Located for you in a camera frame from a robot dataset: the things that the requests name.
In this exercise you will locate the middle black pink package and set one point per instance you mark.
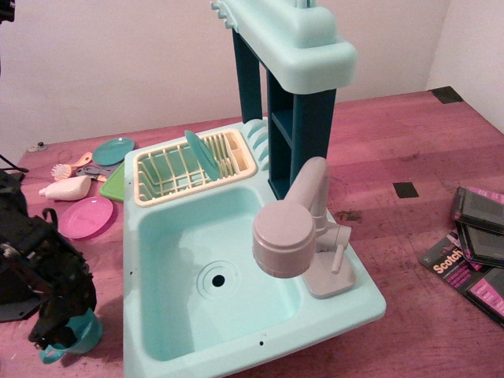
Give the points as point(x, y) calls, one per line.
point(480, 246)

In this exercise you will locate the grey toy scraper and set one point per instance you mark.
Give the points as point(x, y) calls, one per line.
point(94, 172)

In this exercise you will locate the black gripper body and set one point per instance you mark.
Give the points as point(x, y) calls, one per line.
point(61, 277)

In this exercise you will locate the light blue top shelf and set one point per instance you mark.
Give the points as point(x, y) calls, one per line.
point(297, 41)

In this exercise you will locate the black tape patch middle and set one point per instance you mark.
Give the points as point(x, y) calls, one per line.
point(405, 190)

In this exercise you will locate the grey toy faucet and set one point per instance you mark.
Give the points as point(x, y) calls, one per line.
point(294, 236)

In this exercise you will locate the cream dish drying rack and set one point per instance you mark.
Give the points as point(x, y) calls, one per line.
point(171, 171)

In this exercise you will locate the black camera mount corner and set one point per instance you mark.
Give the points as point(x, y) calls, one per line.
point(7, 10)

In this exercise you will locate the Scotch tape package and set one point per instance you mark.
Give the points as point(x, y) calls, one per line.
point(447, 261)

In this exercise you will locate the orange toy dish brush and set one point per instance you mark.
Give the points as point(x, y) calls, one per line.
point(65, 171)

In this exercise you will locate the black tape patch corner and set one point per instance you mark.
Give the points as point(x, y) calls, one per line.
point(446, 95)

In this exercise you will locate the green cutting board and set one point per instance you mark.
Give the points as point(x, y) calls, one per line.
point(113, 188)

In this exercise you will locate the lower black pink package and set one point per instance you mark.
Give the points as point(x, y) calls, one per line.
point(487, 293)

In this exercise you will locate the white toy soap bottle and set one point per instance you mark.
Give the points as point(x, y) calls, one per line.
point(71, 189)

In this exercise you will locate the light blue toy sink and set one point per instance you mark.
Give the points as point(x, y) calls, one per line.
point(196, 303)

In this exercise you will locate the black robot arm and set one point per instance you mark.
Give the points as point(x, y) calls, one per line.
point(16, 223)

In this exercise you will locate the teal plate in rack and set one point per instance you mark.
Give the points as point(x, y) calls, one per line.
point(204, 155)

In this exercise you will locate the dark blue shelf tower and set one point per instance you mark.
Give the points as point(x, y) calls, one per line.
point(299, 125)

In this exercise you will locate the upper black pink package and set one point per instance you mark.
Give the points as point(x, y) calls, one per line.
point(479, 208)

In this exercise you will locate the teal toy cup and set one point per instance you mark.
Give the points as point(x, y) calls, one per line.
point(84, 330)

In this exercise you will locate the small metal screw mount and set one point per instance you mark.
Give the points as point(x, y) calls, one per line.
point(38, 147)

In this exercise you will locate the pink toy plate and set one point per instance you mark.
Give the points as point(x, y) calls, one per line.
point(85, 217)

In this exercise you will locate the black pink package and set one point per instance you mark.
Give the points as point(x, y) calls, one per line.
point(487, 293)
point(480, 246)
point(479, 208)

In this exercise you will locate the teal toy plate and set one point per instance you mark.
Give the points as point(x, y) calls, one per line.
point(112, 151)

